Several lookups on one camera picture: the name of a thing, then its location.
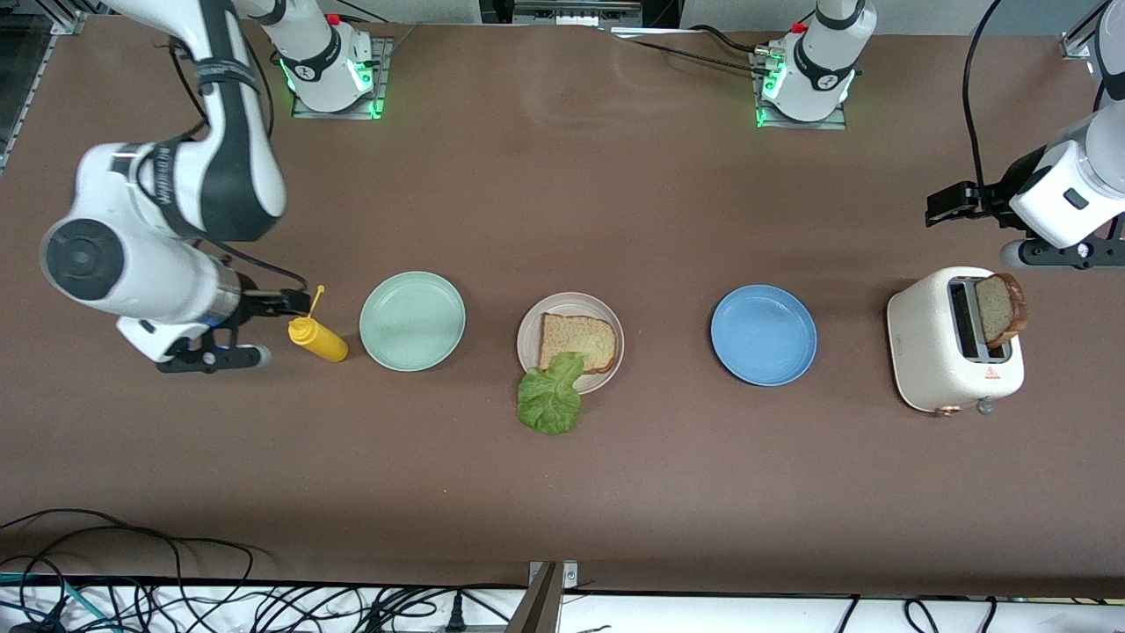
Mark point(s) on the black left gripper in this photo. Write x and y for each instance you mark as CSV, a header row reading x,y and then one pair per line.
x,y
991,196

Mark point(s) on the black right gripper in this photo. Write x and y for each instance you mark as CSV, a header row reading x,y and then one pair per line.
x,y
256,305

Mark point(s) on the yellow squeeze bottle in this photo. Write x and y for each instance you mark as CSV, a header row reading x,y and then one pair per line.
x,y
323,343

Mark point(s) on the dark crust bread slice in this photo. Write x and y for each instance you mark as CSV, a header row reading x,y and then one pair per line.
x,y
1000,309

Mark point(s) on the green lettuce leaf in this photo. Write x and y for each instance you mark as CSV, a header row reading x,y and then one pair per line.
x,y
549,400

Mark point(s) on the light brown bread slice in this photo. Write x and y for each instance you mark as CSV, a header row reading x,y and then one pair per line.
x,y
580,338

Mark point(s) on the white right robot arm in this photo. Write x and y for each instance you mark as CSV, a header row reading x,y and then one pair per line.
x,y
132,264

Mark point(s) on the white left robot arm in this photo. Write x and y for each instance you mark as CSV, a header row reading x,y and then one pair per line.
x,y
822,61

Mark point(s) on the mint green plate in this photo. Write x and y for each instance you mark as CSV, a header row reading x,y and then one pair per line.
x,y
413,321

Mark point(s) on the blue plate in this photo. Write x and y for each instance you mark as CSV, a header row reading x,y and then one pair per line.
x,y
763,336

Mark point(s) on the beige plate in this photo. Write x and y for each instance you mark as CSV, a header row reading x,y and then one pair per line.
x,y
527,338

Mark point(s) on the white toaster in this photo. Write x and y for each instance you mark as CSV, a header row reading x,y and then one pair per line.
x,y
923,352

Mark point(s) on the black power plug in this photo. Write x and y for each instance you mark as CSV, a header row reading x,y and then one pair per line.
x,y
456,615

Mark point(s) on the black power strip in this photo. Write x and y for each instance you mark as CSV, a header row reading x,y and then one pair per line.
x,y
571,13

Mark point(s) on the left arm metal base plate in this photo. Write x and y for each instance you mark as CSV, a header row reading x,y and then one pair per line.
x,y
839,124

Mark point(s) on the aluminium frame profile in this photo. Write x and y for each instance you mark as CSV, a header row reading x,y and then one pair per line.
x,y
68,22
1077,44

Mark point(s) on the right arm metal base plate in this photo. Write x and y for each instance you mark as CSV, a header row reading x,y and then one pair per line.
x,y
384,61

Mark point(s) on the metal camera stand post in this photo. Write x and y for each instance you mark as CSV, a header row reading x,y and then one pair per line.
x,y
538,607

